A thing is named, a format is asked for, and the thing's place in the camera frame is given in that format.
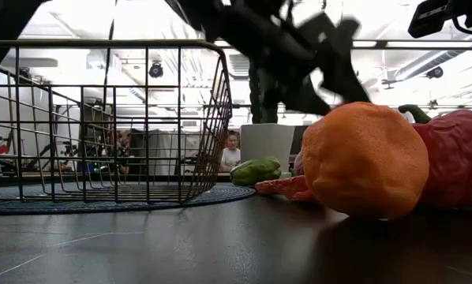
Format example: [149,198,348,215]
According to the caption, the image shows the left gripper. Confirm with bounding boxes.
[219,0,372,117]

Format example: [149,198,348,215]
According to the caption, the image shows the round orange fruit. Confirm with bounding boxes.
[300,101,431,221]

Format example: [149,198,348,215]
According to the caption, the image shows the purple grape bunch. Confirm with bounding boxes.
[293,151,306,178]

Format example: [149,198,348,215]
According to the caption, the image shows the light green chayote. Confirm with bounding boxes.
[230,156,283,187]

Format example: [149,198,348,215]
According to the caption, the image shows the red bell pepper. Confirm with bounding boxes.
[397,103,472,209]

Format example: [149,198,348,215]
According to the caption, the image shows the green cactus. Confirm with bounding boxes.
[248,58,281,125]

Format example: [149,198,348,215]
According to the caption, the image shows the black ceiling spotlight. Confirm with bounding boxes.
[148,62,165,79]
[425,65,444,80]

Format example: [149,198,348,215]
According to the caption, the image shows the white hexagonal plant pot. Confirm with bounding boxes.
[239,123,296,179]

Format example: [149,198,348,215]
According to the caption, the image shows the person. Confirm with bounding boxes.
[219,131,242,173]
[108,129,133,175]

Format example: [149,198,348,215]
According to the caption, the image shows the black right camera cable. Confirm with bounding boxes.
[451,15,472,37]

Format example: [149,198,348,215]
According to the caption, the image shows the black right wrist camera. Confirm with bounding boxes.
[407,0,460,39]

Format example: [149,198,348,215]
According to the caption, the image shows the thin black rig post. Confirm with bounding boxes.
[103,0,118,118]

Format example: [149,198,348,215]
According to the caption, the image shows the black wire basket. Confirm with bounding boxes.
[0,39,234,207]

